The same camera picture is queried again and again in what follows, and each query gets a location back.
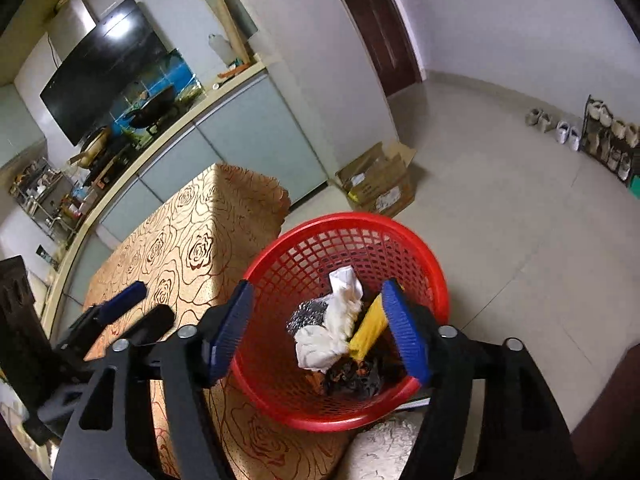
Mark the metal shoe rack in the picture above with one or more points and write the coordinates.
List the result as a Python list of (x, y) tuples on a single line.
[(588, 125)]

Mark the dark brown door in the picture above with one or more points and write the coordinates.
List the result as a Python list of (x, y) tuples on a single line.
[(375, 20)]

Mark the black range hood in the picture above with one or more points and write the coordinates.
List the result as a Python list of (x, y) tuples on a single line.
[(107, 67)]

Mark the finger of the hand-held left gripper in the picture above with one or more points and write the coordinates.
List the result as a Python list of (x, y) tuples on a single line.
[(152, 322), (122, 302)]

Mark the wooden cutting board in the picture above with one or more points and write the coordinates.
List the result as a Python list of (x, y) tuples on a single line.
[(235, 25)]

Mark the red plastic mesh basket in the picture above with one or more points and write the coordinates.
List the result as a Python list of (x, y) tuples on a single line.
[(280, 270)]

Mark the rose-patterned gold tablecloth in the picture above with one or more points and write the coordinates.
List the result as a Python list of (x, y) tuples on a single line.
[(175, 240)]

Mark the cardboard box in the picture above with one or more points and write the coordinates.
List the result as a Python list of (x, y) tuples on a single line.
[(380, 180)]

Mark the dark brown object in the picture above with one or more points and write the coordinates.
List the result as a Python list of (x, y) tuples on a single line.
[(605, 440)]

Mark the beige slip-on shoe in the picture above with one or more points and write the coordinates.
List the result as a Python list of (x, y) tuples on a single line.
[(534, 117), (545, 121)]

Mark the metal spice rack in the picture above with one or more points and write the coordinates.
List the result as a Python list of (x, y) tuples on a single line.
[(42, 195)]

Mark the kitchen counter with cabinets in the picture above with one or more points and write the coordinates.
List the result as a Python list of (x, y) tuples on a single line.
[(225, 125)]

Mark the cluster of pale shoes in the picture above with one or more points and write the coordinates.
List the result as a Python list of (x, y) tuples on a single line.
[(617, 132)]

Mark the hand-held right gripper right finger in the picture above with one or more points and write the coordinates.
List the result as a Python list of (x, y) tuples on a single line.
[(407, 335)]

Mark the yellow packet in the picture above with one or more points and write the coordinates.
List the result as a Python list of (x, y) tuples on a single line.
[(367, 332)]

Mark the pale wall cabinet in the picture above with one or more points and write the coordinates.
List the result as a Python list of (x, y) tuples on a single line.
[(20, 130)]

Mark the black wok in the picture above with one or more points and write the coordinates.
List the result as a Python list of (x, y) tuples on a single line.
[(150, 107)]

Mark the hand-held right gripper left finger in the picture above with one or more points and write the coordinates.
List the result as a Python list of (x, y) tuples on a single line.
[(232, 330)]

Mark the black plastic wrapper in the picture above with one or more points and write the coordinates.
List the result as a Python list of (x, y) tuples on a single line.
[(370, 385)]

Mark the grey speckled wrapper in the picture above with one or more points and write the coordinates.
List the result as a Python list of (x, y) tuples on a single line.
[(307, 312)]

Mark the white fluffy cloth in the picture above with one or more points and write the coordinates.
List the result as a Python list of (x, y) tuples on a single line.
[(380, 445)]

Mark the white sneaker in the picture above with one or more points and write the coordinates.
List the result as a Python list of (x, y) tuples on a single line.
[(574, 138), (562, 132)]

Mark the yellow cooking pot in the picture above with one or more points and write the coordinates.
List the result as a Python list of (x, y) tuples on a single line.
[(95, 147)]

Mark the gas stove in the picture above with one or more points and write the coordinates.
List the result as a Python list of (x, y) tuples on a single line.
[(117, 157)]

